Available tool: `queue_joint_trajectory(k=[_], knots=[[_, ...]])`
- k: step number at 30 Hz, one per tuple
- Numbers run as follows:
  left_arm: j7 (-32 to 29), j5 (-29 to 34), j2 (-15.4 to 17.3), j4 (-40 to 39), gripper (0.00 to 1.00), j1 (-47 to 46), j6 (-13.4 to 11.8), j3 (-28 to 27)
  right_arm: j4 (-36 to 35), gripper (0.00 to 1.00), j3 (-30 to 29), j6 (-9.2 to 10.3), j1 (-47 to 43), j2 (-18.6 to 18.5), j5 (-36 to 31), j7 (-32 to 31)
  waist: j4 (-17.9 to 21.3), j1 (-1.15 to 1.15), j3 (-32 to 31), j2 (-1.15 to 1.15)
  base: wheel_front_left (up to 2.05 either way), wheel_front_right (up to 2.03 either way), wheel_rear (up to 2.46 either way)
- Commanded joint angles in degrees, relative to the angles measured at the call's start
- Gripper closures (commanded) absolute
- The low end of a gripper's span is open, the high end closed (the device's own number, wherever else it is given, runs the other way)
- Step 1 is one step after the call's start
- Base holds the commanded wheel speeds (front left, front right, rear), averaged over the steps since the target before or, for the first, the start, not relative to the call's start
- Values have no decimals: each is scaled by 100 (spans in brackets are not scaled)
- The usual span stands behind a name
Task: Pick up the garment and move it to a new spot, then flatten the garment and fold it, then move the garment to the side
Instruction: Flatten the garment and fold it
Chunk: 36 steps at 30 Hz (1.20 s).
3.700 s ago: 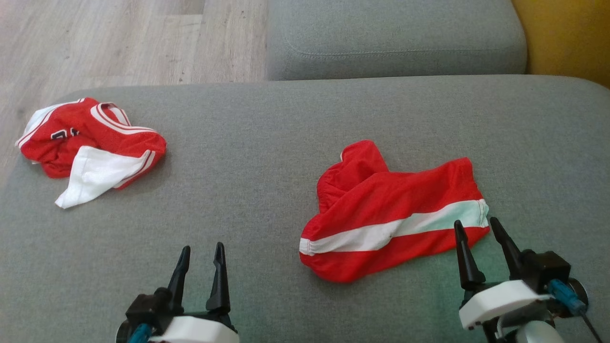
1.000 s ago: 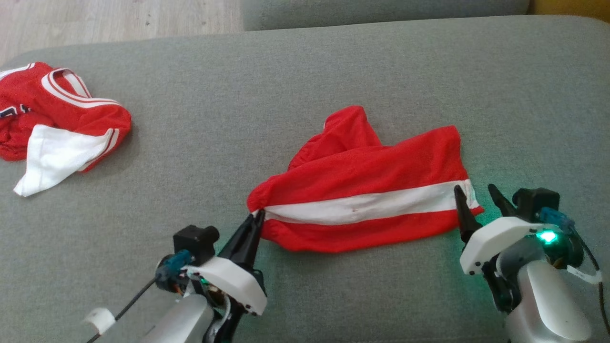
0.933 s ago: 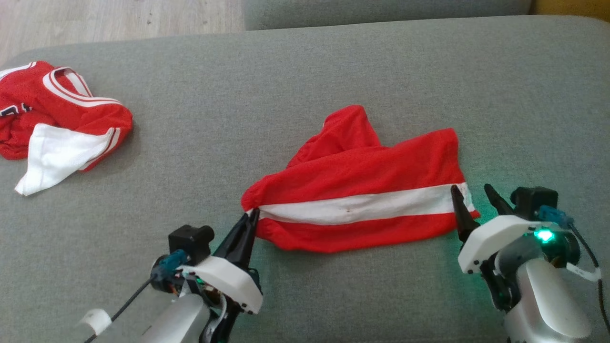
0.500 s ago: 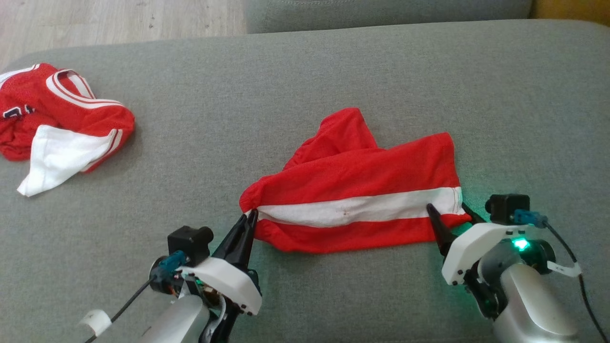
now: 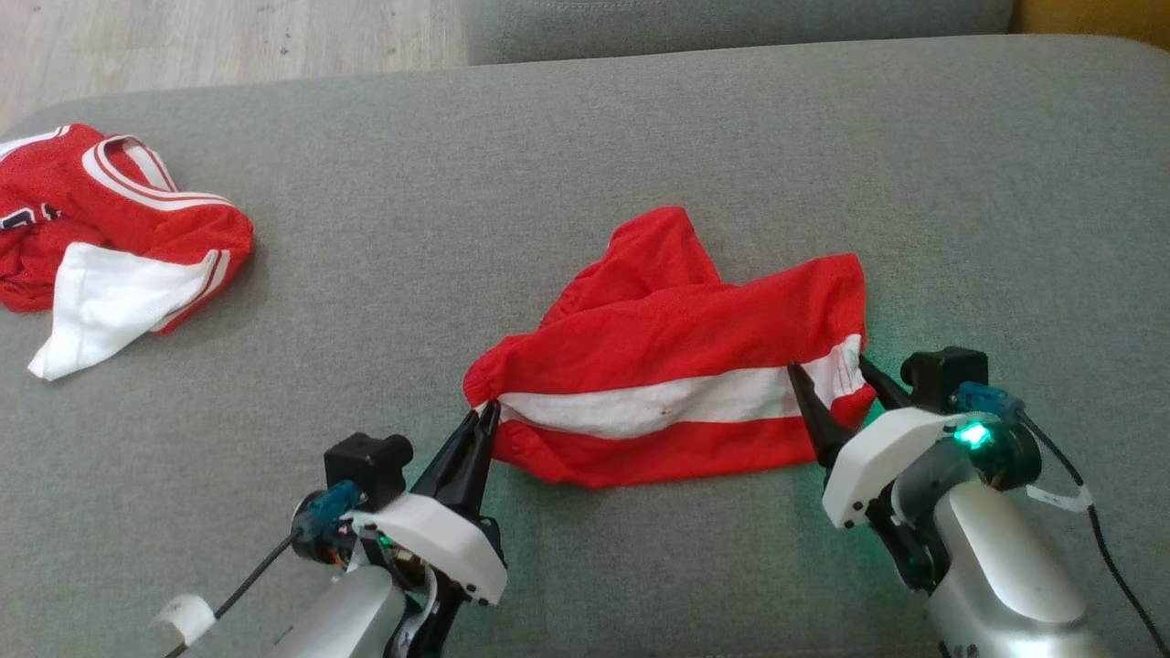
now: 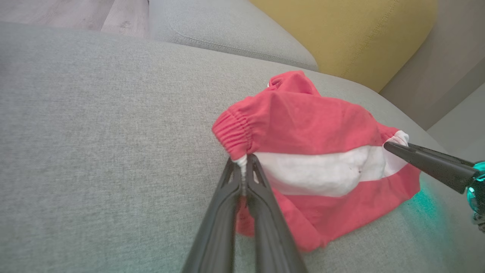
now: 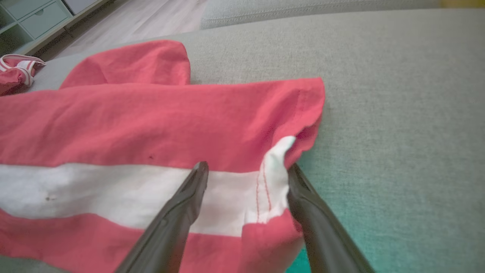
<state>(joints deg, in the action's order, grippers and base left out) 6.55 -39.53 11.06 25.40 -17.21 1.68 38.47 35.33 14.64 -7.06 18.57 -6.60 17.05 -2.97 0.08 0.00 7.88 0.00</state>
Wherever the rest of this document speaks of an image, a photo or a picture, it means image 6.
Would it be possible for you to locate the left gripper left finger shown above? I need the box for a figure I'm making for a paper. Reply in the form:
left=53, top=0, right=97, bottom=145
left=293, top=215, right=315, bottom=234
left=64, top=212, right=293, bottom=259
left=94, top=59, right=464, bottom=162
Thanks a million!
left=182, top=157, right=244, bottom=273

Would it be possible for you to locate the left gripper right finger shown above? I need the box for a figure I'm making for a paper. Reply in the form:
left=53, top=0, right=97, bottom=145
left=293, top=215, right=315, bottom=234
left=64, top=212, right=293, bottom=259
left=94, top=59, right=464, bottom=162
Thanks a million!
left=246, top=154, right=308, bottom=273

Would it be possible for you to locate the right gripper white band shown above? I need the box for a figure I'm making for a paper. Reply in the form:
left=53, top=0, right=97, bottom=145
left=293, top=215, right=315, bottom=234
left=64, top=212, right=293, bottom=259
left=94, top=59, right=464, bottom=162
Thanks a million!
left=383, top=141, right=485, bottom=232

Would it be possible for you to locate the red shorts white stripe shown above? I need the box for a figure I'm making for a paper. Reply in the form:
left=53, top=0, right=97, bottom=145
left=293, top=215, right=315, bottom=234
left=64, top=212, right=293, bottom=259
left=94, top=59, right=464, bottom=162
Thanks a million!
left=211, top=70, right=422, bottom=253

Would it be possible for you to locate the large grey sofa seat cushion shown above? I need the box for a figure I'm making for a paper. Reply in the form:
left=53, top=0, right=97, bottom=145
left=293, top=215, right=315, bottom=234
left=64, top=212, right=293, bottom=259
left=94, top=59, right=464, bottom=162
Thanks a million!
left=0, top=21, right=485, bottom=273

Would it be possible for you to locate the yellow sofa cushion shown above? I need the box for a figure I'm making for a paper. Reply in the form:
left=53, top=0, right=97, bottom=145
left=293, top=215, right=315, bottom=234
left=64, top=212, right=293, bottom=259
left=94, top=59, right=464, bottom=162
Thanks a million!
left=248, top=0, right=439, bottom=93

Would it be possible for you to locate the small grey sofa cushion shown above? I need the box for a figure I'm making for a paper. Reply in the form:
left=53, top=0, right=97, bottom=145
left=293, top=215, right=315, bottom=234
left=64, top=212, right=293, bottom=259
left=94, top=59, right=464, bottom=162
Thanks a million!
left=149, top=0, right=319, bottom=72

